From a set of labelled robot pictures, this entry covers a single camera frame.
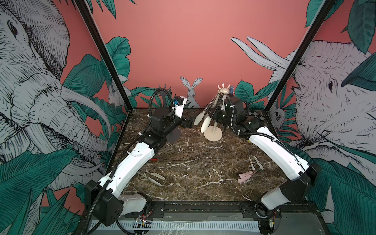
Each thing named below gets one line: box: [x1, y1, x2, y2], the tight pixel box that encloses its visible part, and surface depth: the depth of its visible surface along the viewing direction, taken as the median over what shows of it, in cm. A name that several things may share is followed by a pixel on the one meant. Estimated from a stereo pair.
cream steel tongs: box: [193, 99, 217, 134], surface depth 74 cm
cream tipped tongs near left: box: [137, 168, 166, 187], surface depth 85 cm
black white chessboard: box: [248, 109, 265, 121], surface depth 117 cm
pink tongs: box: [237, 170, 258, 184], surface depth 85 cm
